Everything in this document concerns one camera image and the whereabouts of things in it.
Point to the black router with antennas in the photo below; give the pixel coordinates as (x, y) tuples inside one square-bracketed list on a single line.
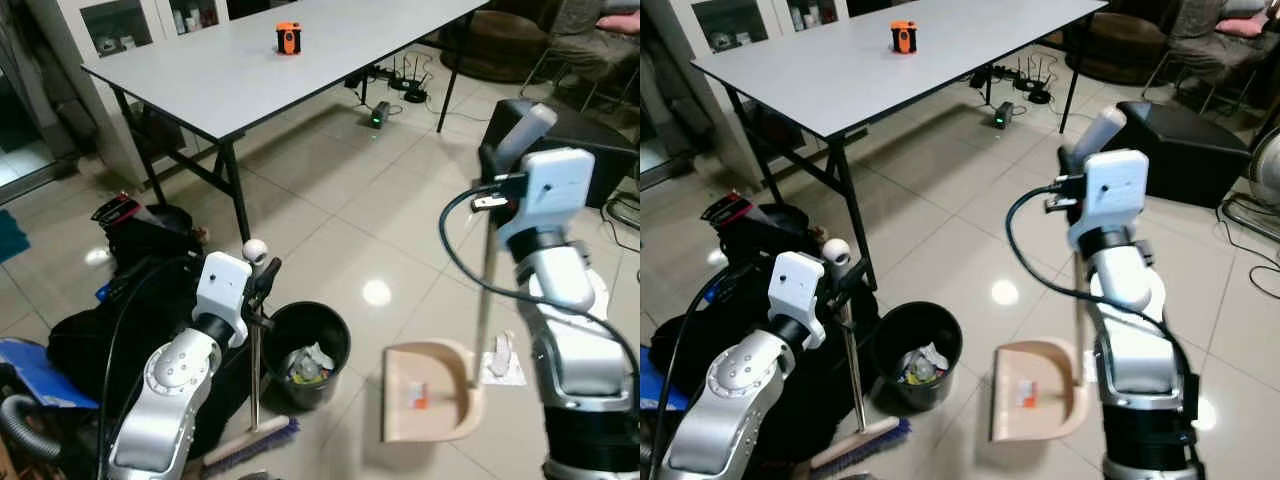
[(412, 90), (1037, 92)]

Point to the crumpled rubbish in bin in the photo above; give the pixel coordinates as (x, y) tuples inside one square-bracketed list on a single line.
[(925, 366), (306, 366)]

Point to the red and black item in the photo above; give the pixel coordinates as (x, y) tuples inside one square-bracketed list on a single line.
[(730, 210), (118, 212)]

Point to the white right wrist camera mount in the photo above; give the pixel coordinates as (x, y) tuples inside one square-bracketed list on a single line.
[(1115, 190), (555, 190)]

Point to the orange and black device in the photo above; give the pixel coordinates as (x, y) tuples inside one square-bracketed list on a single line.
[(904, 38), (289, 40)]

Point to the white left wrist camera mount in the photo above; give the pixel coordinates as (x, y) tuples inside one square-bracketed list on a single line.
[(795, 285), (222, 285)]

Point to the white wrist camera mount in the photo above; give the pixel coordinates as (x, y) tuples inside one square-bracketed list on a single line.
[(555, 190), (1115, 190), (795, 285), (222, 285)]

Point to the small device with green light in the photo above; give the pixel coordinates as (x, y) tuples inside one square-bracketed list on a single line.
[(379, 116), (1003, 116)]

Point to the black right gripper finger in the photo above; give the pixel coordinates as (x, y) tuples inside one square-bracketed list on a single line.
[(1070, 156), (490, 158)]

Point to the black square ottoman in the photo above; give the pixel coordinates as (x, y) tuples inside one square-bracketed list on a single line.
[(1190, 145), (600, 135)]

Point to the teal cloth item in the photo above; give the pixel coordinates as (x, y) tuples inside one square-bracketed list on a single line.
[(12, 236)]

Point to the seated person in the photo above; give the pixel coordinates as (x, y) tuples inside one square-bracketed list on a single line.
[(590, 38), (1215, 38)]

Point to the white glass-door cabinet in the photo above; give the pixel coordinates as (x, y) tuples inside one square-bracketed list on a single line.
[(130, 22), (740, 20)]

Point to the brown round seat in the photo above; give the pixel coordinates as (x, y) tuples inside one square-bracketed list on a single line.
[(495, 48), (1115, 48)]

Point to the black round trash bin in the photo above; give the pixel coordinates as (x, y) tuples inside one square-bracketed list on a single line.
[(332, 335), (945, 335)]

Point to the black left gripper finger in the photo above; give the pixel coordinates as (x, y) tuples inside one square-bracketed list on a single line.
[(856, 272), (270, 272)]

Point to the white paper scrap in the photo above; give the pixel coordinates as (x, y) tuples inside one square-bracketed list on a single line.
[(500, 366)]

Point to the blue flat item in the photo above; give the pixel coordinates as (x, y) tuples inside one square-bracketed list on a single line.
[(40, 372), (648, 378)]

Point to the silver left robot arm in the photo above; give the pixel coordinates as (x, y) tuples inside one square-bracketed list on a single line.
[(730, 400), (165, 400)]

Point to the black power strip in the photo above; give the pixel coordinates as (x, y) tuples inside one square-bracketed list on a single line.
[(985, 78), (362, 79)]

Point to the black bag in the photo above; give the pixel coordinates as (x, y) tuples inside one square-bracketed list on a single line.
[(100, 345), (700, 290)]

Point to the small orange scrap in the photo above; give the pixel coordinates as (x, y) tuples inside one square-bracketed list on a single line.
[(420, 400), (1024, 396)]

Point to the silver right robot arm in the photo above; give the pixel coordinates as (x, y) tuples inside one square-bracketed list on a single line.
[(1135, 335), (570, 335)]

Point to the grey table with black legs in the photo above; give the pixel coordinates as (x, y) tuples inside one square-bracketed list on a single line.
[(300, 80), (900, 90)]

